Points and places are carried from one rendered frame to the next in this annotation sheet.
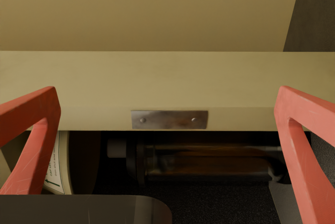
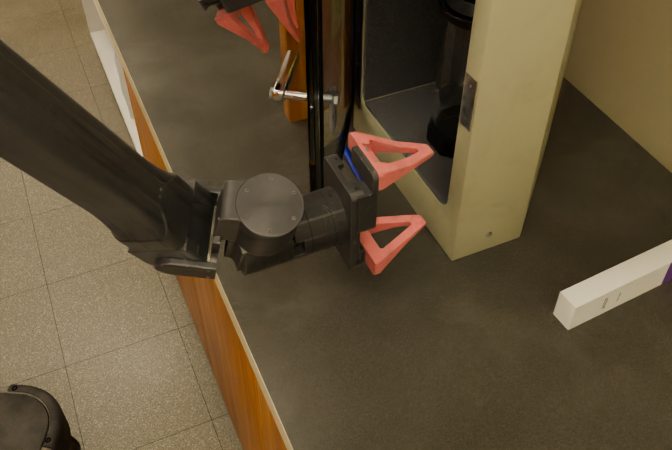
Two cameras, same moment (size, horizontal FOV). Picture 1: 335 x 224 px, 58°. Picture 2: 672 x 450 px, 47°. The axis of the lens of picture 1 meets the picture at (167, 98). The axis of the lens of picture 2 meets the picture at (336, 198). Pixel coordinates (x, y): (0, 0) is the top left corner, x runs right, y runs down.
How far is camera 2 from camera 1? 0.71 m
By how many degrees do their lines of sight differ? 52
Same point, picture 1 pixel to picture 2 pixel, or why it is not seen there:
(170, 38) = not seen: outside the picture
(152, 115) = (471, 94)
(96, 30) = not seen: outside the picture
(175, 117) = (468, 108)
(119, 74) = (524, 59)
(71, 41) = not seen: outside the picture
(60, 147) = not seen: outside the picture
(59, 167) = not seen: outside the picture
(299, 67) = (509, 185)
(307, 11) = (633, 179)
